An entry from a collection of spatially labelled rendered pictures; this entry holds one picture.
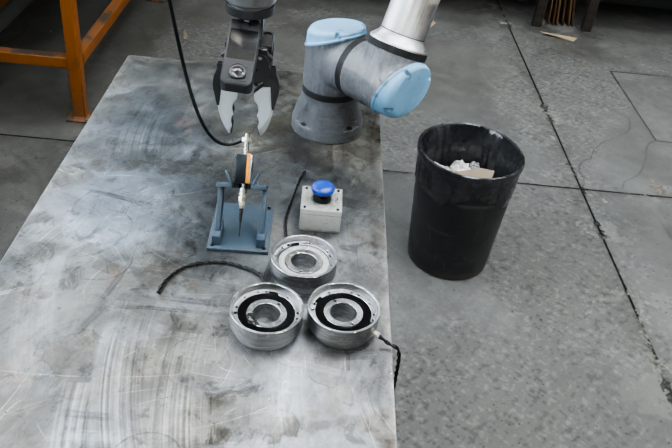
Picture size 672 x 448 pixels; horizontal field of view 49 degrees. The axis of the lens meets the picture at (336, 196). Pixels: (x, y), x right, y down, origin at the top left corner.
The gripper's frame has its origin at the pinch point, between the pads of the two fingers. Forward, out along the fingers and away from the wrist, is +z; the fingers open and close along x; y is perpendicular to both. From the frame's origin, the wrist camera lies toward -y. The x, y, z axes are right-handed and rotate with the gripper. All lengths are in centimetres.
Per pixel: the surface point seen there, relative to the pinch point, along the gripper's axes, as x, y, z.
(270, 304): -6.5, -23.1, 15.4
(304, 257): -11.0, -11.0, 16.2
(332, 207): -15.2, -0.4, 13.6
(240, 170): 0.3, -2.4, 6.3
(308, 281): -11.8, -18.2, 14.8
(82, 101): 81, 164, 90
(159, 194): 15.3, 5.6, 18.2
